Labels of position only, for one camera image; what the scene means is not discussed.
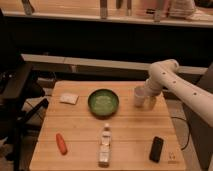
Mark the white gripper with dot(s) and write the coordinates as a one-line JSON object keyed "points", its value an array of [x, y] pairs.
{"points": [[151, 102]]}

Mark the white ceramic cup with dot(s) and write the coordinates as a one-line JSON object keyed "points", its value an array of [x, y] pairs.
{"points": [[139, 96]]}

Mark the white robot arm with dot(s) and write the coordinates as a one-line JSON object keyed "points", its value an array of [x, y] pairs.
{"points": [[163, 74]]}

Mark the green ceramic bowl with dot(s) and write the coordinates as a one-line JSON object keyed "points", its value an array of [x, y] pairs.
{"points": [[103, 103]]}

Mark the black smartphone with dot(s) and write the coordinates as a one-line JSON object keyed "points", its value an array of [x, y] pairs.
{"points": [[156, 149]]}

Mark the clear plastic water bottle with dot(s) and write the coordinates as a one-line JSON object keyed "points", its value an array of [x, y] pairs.
{"points": [[104, 150]]}

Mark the orange carrot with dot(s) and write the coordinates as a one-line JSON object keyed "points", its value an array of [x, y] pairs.
{"points": [[61, 144]]}

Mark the black chair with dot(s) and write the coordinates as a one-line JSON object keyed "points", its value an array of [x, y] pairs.
{"points": [[17, 84]]}

